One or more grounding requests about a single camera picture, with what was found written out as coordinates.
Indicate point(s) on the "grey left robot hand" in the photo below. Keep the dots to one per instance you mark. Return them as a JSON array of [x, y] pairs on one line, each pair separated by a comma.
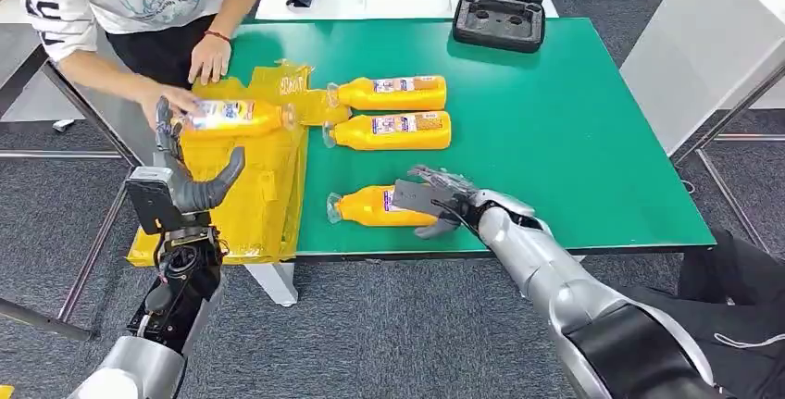
[[196, 191]]

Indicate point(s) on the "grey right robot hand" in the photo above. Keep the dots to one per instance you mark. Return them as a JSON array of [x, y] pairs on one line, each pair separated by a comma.
[[463, 188]]

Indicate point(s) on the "orange drink bottle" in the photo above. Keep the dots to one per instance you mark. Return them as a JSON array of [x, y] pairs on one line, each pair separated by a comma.
[[368, 206], [239, 117], [392, 94], [392, 132]]

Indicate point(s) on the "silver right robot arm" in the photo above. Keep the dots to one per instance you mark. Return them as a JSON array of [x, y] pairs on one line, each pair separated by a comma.
[[552, 273]]

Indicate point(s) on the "yellow sheet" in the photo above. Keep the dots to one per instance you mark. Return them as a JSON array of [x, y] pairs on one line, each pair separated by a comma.
[[245, 200]]

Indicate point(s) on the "person's right hand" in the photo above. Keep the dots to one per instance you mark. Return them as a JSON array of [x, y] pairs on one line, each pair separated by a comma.
[[168, 100]]

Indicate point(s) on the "person's hand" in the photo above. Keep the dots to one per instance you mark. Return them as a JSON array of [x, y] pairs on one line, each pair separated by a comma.
[[210, 59], [168, 100]]

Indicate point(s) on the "green table mat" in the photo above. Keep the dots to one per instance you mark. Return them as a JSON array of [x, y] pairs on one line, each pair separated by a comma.
[[552, 138]]

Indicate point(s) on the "grey desk panel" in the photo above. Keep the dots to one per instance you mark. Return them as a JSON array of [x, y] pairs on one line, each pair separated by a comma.
[[110, 117]]

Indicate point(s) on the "white table leg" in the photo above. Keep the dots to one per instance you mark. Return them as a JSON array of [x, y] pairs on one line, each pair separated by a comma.
[[276, 283]]

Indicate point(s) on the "person's left hand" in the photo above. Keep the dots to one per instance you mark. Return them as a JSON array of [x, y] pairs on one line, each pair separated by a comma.
[[210, 59]]

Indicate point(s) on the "small white floor item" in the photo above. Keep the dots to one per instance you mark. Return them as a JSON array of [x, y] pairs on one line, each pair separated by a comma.
[[63, 125]]

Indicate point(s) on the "black open foam case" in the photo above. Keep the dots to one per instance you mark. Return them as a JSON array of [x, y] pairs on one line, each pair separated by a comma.
[[498, 25]]

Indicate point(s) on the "large white panel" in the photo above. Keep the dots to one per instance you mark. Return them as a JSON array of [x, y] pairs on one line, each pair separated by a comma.
[[705, 46]]

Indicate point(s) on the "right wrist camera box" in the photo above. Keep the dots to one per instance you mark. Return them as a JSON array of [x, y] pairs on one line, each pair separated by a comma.
[[417, 197]]

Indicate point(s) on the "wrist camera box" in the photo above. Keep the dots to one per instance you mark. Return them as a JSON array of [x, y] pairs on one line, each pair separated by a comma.
[[417, 197], [150, 203]]

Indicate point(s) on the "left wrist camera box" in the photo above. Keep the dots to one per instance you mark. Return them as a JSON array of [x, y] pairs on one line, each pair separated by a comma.
[[150, 203]]

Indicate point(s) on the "metal desk frame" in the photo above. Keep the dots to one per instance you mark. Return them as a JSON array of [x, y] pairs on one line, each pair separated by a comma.
[[98, 243]]

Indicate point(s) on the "metal panel frame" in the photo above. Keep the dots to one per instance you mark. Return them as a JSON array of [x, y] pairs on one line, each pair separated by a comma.
[[730, 197]]

